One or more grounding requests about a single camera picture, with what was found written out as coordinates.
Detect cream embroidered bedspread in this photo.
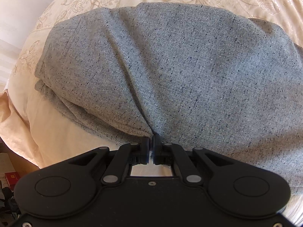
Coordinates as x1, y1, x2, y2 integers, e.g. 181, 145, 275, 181
1, 0, 302, 221

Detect red box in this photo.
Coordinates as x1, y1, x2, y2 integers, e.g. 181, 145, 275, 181
5, 172, 20, 190

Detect grey speckled pants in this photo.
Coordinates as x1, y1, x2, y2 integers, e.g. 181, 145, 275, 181
35, 3, 302, 194

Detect cardboard box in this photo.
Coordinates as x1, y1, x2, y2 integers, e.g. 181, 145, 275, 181
1, 144, 39, 187

